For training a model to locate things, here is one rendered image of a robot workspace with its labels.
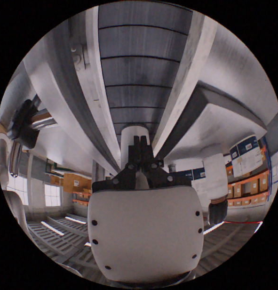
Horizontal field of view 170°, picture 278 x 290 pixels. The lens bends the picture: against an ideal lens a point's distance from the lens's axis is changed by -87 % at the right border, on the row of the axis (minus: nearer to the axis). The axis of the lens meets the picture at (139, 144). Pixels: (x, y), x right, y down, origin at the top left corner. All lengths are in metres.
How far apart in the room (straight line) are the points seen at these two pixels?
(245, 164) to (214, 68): 0.40
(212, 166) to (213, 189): 0.08
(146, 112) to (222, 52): 0.19
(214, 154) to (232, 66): 0.27
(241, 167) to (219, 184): 0.18
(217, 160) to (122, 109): 0.32
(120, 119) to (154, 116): 0.05
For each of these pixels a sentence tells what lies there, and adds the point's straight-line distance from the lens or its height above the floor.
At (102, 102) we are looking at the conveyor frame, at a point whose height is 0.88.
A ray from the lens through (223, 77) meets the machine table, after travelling 0.23.
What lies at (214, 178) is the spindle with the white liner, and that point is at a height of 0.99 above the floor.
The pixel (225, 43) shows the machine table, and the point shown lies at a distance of 0.21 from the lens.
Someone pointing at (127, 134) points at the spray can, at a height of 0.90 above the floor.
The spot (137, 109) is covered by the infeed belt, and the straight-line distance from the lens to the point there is 0.15.
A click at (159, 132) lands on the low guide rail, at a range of 0.16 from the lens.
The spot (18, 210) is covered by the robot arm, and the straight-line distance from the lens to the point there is 0.53.
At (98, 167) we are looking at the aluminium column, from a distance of 0.42.
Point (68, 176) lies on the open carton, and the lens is 2.09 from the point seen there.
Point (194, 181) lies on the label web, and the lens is 0.56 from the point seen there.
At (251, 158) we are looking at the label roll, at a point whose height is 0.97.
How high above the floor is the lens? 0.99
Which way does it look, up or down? 24 degrees down
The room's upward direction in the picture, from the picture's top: 177 degrees clockwise
